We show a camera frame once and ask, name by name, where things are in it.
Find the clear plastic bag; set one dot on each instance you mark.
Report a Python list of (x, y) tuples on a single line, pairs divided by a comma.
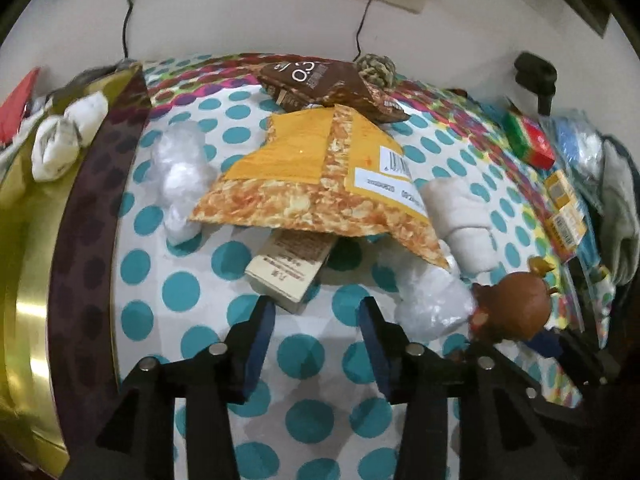
[(430, 305), (180, 180)]

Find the gold metal tray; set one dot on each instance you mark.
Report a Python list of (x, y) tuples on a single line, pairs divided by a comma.
[(30, 310)]

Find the red and green box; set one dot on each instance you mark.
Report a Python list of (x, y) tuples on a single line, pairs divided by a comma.
[(527, 140)]

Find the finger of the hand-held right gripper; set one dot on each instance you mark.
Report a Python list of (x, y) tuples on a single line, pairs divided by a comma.
[(547, 346), (557, 407)]

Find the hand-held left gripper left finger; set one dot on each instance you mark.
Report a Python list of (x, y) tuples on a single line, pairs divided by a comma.
[(257, 345)]

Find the grey cloth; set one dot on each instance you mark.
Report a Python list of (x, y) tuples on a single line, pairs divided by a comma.
[(620, 200)]

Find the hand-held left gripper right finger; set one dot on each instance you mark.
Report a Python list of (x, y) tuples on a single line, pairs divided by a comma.
[(375, 350)]

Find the blue plastic bag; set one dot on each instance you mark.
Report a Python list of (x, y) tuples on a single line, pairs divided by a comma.
[(575, 140)]

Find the brown chocolate packet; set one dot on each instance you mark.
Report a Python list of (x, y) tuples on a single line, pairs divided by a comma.
[(320, 82)]

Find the orange snack packet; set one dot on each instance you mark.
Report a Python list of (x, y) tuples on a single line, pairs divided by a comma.
[(300, 170)]

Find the black plug adapter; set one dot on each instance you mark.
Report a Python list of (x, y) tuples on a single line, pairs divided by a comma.
[(535, 72)]

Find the yellow labelled packet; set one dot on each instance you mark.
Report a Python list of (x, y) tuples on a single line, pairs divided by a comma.
[(565, 210)]

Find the red bag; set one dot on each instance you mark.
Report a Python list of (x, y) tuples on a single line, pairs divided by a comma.
[(17, 105)]

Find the brown toy figurine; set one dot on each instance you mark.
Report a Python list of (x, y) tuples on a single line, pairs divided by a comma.
[(515, 305)]

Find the polka dot tablecloth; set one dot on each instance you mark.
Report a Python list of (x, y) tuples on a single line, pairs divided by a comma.
[(300, 355)]

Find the white sock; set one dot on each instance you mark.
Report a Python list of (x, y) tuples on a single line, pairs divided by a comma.
[(50, 150), (460, 215), (87, 110)]

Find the beige cardboard box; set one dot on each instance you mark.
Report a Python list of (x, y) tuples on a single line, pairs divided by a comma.
[(285, 270)]

